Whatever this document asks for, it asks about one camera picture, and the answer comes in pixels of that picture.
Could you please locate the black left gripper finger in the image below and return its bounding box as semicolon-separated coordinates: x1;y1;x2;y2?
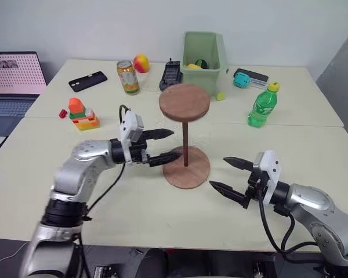
148;152;182;168
142;127;175;143

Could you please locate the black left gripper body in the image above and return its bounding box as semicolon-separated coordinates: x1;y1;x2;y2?
129;131;151;168

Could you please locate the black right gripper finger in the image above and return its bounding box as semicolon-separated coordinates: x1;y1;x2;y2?
209;180;249;208
222;156;255;173

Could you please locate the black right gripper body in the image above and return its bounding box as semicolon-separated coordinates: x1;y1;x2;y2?
243;170;267;210

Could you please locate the round wooden base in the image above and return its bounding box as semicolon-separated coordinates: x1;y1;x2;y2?
162;145;211;190

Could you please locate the wooden pole with round disc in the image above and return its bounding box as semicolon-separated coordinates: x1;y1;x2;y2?
158;83;212;167

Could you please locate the green soda bottle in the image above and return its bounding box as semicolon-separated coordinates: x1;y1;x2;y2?
246;81;281;129

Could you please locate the black handheld device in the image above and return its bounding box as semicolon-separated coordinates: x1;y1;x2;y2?
158;57;184;92

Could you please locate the yellow drink can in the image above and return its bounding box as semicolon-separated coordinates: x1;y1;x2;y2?
116;60;141;96

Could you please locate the colourful toy block stack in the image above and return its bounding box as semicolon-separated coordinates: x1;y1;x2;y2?
67;97;101;132

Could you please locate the light green plastic bin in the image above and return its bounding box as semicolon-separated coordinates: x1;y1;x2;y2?
179;31;231;97

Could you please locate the red yellow toy fruit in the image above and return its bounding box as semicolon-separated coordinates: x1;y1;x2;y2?
133;53;151;74

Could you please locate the teal small gadget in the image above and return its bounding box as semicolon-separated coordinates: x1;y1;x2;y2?
233;72;252;89

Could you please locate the black flat phone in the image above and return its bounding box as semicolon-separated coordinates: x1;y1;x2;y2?
234;68;270;83

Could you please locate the open laptop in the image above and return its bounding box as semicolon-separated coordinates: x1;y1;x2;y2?
0;51;49;140

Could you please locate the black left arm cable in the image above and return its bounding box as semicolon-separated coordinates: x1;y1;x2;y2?
85;104;132;212

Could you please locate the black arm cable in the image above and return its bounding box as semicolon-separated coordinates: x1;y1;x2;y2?
257;185;323;261
85;104;132;212

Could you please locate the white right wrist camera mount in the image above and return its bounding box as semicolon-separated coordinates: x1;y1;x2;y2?
253;149;280;205

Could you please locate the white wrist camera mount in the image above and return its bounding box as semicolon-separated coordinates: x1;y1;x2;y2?
118;110;146;163
253;149;280;205

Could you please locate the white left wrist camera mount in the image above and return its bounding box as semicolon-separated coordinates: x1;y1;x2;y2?
118;110;146;163

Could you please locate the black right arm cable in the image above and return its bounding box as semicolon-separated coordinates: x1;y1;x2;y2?
257;185;323;261

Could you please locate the black smartphone with camera holes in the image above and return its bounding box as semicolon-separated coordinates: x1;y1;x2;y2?
68;71;108;93

